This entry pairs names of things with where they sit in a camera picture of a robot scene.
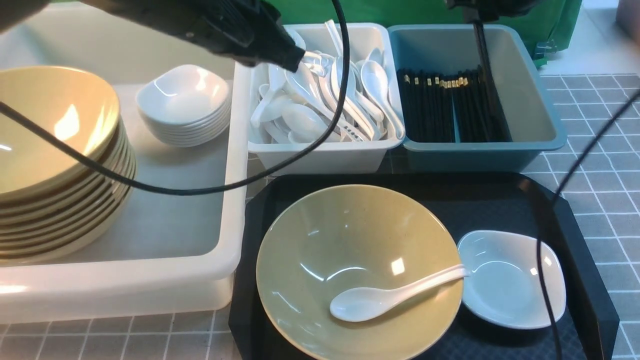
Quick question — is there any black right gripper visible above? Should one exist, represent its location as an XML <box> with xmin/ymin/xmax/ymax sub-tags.
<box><xmin>445</xmin><ymin>0</ymin><xmax>541</xmax><ymax>23</ymax></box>

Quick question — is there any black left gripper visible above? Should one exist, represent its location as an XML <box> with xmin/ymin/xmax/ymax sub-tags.
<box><xmin>189</xmin><ymin>0</ymin><xmax>306</xmax><ymax>73</ymax></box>

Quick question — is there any pair of black chopsticks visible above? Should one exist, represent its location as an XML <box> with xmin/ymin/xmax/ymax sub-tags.
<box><xmin>471</xmin><ymin>19</ymin><xmax>512</xmax><ymax>142</ymax></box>

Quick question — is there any yellow-green noodle bowl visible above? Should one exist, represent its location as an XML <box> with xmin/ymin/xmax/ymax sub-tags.
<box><xmin>255</xmin><ymin>184</ymin><xmax>464</xmax><ymax>360</ymax></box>

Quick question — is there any white square sauce dish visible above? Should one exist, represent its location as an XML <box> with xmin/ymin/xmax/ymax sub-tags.
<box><xmin>457</xmin><ymin>230</ymin><xmax>551</xmax><ymax>330</ymax></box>

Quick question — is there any white ceramic soup spoon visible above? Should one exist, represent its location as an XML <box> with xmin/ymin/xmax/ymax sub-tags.
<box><xmin>329</xmin><ymin>264</ymin><xmax>471</xmax><ymax>322</ymax></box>

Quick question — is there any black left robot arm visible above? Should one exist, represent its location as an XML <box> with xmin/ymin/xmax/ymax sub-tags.
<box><xmin>84</xmin><ymin>0</ymin><xmax>306</xmax><ymax>72</ymax></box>

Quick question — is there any green fabric backdrop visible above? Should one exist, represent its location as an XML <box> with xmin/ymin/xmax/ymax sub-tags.
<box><xmin>270</xmin><ymin>0</ymin><xmax>582</xmax><ymax>68</ymax></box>

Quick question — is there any teal chopstick bin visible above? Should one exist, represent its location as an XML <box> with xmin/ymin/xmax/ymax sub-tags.
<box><xmin>388</xmin><ymin>23</ymin><xmax>567</xmax><ymax>173</ymax></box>

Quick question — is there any pile of white soup spoons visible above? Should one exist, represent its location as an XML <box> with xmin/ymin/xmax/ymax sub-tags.
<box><xmin>249</xmin><ymin>20</ymin><xmax>406</xmax><ymax>144</ymax></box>

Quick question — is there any stack of white sauce dishes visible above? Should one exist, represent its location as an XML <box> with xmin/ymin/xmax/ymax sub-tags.
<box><xmin>135</xmin><ymin>64</ymin><xmax>233</xmax><ymax>148</ymax></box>

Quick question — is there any bundle of black chopsticks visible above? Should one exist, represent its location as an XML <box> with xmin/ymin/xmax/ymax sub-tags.
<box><xmin>397</xmin><ymin>66</ymin><xmax>513</xmax><ymax>143</ymax></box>

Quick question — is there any white spoon bin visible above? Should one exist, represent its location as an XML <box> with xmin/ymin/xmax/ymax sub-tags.
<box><xmin>231</xmin><ymin>23</ymin><xmax>404</xmax><ymax>176</ymax></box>

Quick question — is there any black plastic serving tray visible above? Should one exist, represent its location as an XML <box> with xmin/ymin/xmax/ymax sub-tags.
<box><xmin>229</xmin><ymin>172</ymin><xmax>620</xmax><ymax>360</ymax></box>

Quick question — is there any grey checked table mat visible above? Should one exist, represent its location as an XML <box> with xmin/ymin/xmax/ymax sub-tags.
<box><xmin>1</xmin><ymin>74</ymin><xmax>640</xmax><ymax>360</ymax></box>

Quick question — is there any large white plastic tub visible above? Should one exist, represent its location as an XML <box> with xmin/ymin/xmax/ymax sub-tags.
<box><xmin>1</xmin><ymin>3</ymin><xmax>249</xmax><ymax>324</ymax></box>

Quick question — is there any stack of yellow-green bowls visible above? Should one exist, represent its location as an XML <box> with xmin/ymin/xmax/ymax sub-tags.
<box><xmin>1</xmin><ymin>65</ymin><xmax>137</xmax><ymax>267</ymax></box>

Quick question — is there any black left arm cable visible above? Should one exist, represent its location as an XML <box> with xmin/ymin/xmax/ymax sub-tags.
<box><xmin>0</xmin><ymin>0</ymin><xmax>351</xmax><ymax>196</ymax></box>

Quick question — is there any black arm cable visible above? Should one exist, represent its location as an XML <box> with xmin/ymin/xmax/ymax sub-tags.
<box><xmin>535</xmin><ymin>90</ymin><xmax>640</xmax><ymax>360</ymax></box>
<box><xmin>0</xmin><ymin>0</ymin><xmax>351</xmax><ymax>196</ymax></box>

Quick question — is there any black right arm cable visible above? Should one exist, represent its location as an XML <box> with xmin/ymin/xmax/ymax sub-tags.
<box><xmin>535</xmin><ymin>90</ymin><xmax>640</xmax><ymax>360</ymax></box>

